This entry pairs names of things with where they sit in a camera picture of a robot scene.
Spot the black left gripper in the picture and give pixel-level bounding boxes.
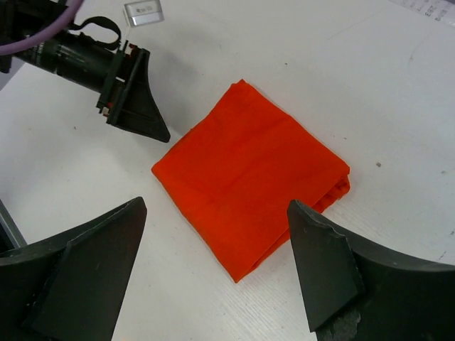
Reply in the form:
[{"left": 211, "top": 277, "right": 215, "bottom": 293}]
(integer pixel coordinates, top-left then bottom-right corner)
[{"left": 1, "top": 1, "right": 171, "bottom": 143}]

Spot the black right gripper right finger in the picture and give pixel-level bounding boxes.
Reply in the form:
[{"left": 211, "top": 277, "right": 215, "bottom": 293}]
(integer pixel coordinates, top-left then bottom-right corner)
[{"left": 287, "top": 200, "right": 454, "bottom": 340}]

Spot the printed paper strip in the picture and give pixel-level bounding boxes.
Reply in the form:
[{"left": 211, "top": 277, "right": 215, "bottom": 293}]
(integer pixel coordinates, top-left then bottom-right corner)
[{"left": 391, "top": 0, "right": 454, "bottom": 27}]

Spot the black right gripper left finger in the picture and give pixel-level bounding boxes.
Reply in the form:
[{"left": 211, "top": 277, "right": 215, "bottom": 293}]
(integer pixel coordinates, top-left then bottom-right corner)
[{"left": 1, "top": 197, "right": 146, "bottom": 340}]

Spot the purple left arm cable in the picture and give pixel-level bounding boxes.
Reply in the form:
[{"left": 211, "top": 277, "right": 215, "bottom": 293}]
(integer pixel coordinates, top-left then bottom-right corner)
[{"left": 0, "top": 0, "right": 85, "bottom": 56}]

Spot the orange t shirt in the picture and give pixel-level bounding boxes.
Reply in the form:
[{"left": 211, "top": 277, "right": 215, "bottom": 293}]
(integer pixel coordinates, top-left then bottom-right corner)
[{"left": 151, "top": 80, "right": 350, "bottom": 282}]

